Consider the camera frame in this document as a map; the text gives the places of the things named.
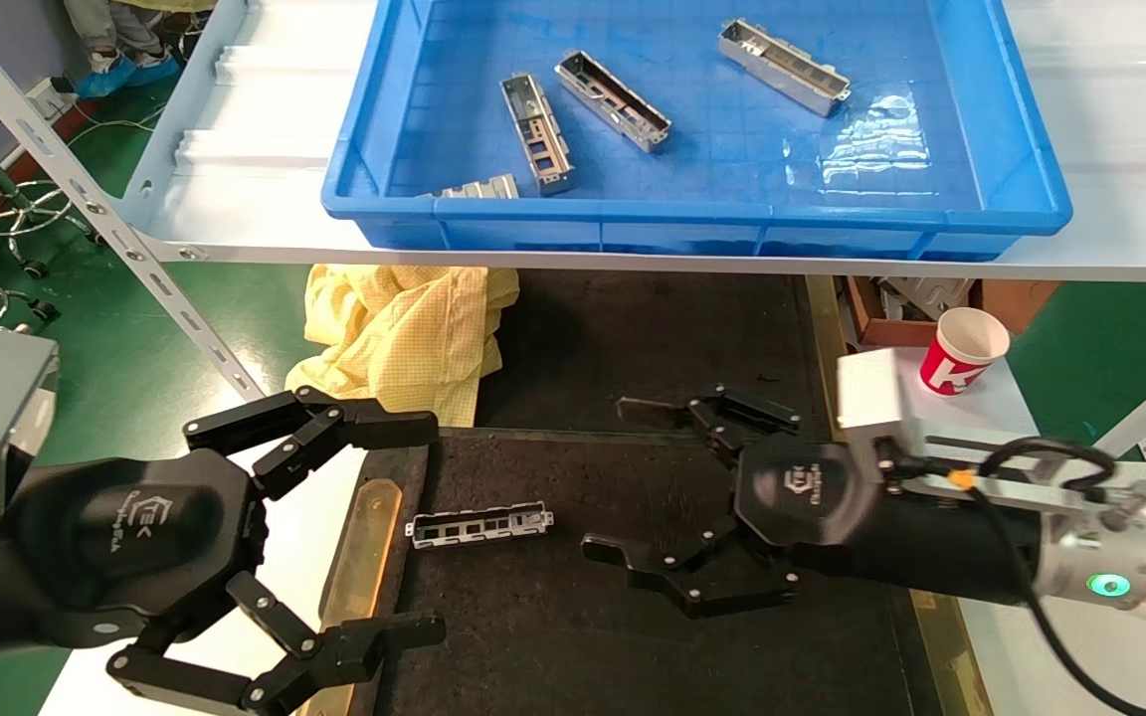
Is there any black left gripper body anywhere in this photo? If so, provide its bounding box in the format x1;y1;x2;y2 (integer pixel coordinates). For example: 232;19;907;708
0;447;271;662

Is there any silver metal channel part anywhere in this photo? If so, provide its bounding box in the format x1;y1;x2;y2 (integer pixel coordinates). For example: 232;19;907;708
500;72;576;196
555;50;673;153
717;18;853;118
424;174;521;200
404;503;555;550

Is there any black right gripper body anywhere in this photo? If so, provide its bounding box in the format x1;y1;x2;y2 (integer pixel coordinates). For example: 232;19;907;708
732;438;1045;608

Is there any large blue plastic bin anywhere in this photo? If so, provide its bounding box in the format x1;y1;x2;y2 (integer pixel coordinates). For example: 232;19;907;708
322;0;1074;262

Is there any grey metal bracket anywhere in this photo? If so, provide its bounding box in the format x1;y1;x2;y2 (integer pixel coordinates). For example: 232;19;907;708
876;276;977;321

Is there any white power strip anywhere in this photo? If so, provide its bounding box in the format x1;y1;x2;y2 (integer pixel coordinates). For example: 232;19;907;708
26;78;77;122

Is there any white slotted-angle metal shelf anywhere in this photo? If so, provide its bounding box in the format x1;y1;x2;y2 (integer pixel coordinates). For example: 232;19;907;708
0;0;1146;463

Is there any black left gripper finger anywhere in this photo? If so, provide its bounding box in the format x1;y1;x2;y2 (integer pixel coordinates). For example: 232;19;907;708
183;386;440;501
105;570;448;716

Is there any yellow cloth garment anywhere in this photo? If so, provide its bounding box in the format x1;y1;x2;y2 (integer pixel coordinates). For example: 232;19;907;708
280;264;521;429

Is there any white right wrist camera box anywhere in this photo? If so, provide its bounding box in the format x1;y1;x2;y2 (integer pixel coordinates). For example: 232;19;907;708
837;348;932;463

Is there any white table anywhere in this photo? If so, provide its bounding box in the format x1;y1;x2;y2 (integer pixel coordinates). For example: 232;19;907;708
916;455;1146;716
36;383;385;716

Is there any white flat platform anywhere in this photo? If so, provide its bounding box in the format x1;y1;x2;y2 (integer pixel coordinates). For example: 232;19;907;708
857;343;1051;460

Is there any person in grey trousers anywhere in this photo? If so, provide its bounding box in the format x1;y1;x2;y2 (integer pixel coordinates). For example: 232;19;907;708
64;0;216;98

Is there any brown cardboard box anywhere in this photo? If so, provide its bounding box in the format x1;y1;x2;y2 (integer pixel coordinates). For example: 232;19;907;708
844;276;1061;347

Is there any red and white paper cup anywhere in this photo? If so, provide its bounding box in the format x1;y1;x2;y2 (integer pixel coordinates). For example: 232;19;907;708
919;306;1013;397

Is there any black tray with brass edges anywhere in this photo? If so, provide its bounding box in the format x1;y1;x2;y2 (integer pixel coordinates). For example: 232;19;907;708
474;268;869;446
296;428;994;716

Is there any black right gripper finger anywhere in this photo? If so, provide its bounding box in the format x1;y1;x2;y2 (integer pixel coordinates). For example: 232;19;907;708
616;384;803;470
581;515;803;620

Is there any clear plastic bag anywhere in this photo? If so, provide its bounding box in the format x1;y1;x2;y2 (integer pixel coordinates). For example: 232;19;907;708
817;91;937;195

